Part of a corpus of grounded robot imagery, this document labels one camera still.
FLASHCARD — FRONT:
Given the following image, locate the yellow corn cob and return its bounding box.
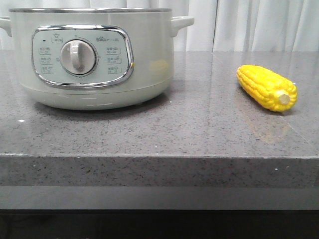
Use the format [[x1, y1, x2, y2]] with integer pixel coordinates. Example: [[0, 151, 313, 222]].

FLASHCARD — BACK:
[[236, 65, 298, 112]]

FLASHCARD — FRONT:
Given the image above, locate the pale green electric cooking pot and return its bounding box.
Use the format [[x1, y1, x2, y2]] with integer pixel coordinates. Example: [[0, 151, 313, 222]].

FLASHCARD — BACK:
[[0, 8, 194, 111]]

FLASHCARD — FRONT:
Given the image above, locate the white curtain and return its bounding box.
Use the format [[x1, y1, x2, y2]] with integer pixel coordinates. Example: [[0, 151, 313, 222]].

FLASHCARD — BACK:
[[0, 0, 319, 52]]

